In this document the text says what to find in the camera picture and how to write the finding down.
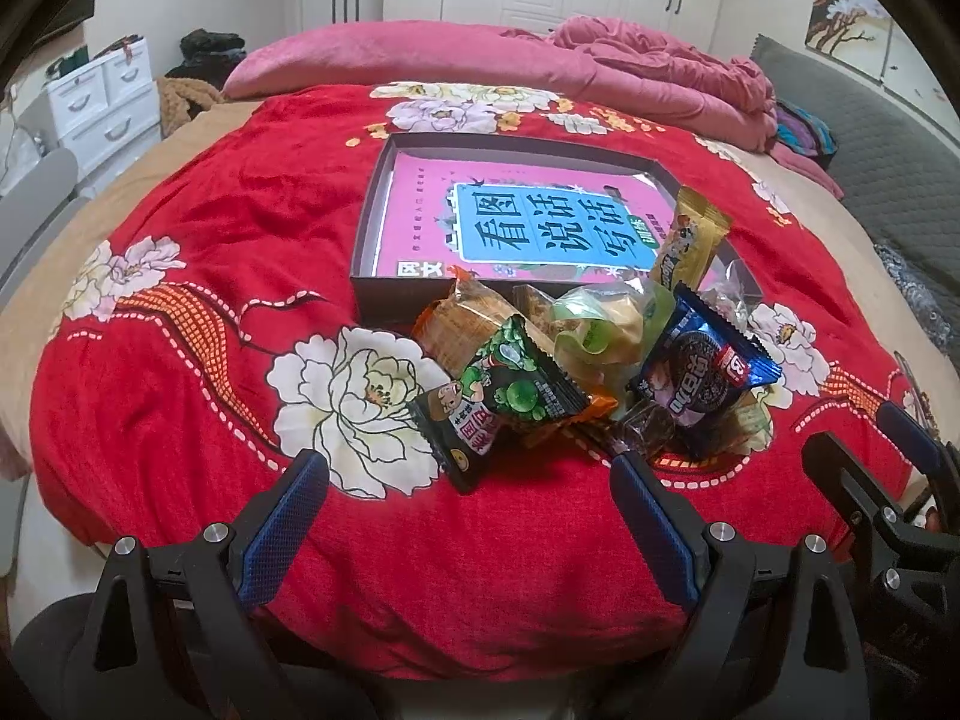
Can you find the pink and blue book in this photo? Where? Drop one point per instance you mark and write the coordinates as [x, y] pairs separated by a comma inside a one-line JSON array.
[[515, 222]]

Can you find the white drawer cabinet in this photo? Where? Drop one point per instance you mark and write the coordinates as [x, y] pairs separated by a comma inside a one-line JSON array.
[[101, 110]]

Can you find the blue Oreo cookie packet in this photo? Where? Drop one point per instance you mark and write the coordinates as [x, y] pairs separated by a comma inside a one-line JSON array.
[[700, 365]]

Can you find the colourful folded clothes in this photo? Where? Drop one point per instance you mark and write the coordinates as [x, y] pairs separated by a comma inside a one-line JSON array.
[[805, 134]]

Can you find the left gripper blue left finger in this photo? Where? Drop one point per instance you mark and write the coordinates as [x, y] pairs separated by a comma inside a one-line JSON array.
[[272, 527]]

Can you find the black green cartoon snack packet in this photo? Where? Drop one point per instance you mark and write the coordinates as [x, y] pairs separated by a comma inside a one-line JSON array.
[[509, 382]]

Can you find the dark clothes pile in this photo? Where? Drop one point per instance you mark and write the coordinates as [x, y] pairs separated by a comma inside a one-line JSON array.
[[209, 56]]

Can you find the floral wall painting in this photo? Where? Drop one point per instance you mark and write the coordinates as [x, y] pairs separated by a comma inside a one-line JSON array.
[[863, 35]]

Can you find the small dark wrapped candy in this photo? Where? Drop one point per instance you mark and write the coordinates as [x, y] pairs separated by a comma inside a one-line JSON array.
[[644, 430]]

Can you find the grey quilted headboard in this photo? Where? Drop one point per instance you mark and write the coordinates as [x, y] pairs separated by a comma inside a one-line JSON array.
[[899, 181]]

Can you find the brown knitted blanket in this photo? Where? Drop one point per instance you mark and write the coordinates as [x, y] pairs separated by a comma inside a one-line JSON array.
[[182, 99]]

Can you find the gold wrapped snack stick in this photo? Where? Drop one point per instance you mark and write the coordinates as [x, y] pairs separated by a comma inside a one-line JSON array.
[[695, 235]]

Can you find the orange wrapped cake snack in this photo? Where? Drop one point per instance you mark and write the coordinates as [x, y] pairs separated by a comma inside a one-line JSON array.
[[450, 331]]

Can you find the red floral blanket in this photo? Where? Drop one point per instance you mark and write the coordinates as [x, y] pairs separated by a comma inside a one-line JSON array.
[[450, 291]]

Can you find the green clear pastry bag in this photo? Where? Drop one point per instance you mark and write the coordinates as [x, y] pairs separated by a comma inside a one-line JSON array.
[[600, 333]]

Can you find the dark shallow cardboard box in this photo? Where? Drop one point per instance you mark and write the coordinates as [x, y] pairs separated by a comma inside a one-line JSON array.
[[391, 301]]

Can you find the pink quilt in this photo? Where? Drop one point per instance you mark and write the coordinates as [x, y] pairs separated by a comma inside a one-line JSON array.
[[633, 68]]

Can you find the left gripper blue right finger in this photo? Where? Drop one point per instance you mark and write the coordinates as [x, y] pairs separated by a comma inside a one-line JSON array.
[[665, 527]]

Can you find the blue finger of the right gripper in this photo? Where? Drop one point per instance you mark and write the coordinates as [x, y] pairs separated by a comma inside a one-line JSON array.
[[851, 494], [913, 441]]

